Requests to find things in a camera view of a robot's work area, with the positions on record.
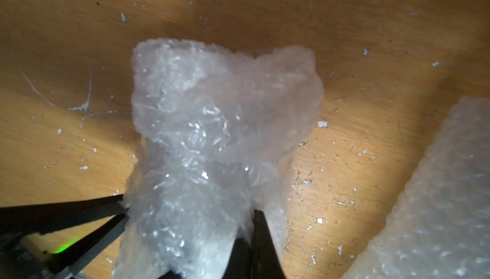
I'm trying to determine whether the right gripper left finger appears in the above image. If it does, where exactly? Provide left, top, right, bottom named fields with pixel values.
left=156, top=236, right=253, bottom=279

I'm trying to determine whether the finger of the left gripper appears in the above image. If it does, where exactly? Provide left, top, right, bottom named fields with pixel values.
left=1, top=195, right=126, bottom=235
left=46, top=214, right=128, bottom=278

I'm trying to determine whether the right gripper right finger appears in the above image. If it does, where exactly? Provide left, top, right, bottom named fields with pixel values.
left=251, top=210, right=286, bottom=279

